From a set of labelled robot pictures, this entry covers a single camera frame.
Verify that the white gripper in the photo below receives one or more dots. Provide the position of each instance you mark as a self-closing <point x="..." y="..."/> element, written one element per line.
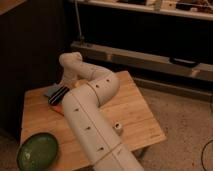
<point x="69" y="80"/>

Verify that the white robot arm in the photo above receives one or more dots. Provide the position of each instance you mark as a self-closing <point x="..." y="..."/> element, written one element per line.
<point x="103" y="147"/>

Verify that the grey blue sponge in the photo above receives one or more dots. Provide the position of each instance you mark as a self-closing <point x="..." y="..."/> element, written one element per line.
<point x="51" y="90"/>

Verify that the orange flat block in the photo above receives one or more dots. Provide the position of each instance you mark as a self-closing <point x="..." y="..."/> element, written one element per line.
<point x="58" y="109"/>

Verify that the dark wooden cabinet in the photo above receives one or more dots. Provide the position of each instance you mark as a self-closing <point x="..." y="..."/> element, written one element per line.
<point x="32" y="36"/>

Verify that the long grey metal case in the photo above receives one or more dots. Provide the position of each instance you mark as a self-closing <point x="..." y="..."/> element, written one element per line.
<point x="142" y="60"/>

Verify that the thin metal pole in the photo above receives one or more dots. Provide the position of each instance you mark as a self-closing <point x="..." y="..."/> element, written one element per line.
<point x="81" y="37"/>

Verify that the green round bowl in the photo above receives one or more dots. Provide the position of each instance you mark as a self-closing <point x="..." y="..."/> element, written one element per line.
<point x="38" y="152"/>

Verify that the cluttered white shelf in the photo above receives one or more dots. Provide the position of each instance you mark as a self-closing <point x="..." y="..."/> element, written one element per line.
<point x="156" y="8"/>

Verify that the black case handle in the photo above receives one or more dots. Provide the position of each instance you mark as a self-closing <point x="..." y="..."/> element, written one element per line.
<point x="184" y="63"/>

